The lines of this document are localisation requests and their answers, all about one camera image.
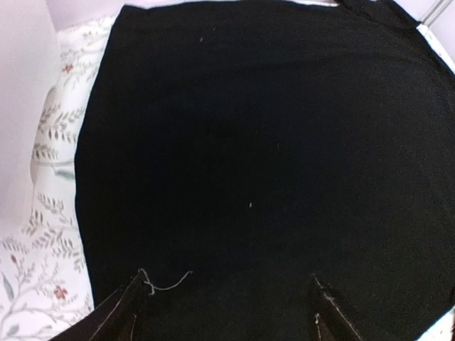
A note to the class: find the black t-shirt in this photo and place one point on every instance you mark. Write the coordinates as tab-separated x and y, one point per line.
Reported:
256	160

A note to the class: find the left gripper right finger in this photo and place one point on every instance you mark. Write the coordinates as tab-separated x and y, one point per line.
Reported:
329	317

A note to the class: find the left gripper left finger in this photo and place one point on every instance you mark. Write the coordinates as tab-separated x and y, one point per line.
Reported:
119	317

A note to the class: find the right aluminium frame post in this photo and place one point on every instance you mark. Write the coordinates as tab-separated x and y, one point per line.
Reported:
435	11

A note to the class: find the floral patterned table mat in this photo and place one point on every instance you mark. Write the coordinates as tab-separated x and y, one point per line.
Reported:
46	213

